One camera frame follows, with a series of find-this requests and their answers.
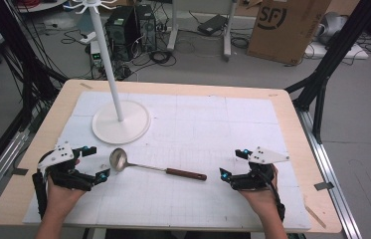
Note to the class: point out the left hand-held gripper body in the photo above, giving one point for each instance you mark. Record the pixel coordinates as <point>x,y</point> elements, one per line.
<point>61,156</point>

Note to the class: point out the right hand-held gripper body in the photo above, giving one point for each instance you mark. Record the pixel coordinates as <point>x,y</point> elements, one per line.
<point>266,155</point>

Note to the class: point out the person's left hand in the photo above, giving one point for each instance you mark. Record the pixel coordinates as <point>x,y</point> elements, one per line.
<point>61,197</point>

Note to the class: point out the person's right hand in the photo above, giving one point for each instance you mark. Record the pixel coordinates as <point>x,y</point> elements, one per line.
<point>261,200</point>

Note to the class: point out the grey tape piece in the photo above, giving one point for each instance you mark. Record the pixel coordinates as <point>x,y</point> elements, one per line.
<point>19,171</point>
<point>324,186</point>

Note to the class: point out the white gridded mat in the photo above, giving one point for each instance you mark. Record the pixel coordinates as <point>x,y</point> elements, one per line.
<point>189,132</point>

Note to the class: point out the white pole stand with round base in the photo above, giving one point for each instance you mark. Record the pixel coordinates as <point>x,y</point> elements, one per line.
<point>113,83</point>

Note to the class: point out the thin wooden strip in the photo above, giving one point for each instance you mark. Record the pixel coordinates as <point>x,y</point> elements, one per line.
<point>315,216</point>

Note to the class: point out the small white box with green light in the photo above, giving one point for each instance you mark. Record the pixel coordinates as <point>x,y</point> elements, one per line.
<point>96,53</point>

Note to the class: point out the black metal stand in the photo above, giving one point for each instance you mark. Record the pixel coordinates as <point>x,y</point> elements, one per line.
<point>24,59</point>
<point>332,56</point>

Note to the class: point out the white power strip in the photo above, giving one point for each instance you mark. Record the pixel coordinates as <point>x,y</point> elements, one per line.
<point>88,37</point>

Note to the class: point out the black computer tower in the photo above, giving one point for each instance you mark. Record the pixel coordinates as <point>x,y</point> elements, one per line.
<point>121,33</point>
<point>146,26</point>

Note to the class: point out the flat white board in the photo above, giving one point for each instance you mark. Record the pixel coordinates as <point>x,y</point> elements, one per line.
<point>338,52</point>

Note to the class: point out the brown cardboard box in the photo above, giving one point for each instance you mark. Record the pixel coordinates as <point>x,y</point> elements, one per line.
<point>285,30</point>

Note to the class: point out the flat black device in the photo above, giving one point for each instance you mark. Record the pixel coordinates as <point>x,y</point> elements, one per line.
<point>212,24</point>

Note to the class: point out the grey bag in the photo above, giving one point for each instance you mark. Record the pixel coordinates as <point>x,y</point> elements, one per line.
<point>332,25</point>

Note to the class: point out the round white table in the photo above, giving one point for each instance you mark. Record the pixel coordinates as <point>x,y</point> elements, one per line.
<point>40,5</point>

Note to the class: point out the white metal floor frame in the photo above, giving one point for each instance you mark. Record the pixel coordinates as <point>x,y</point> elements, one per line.
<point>227,36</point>

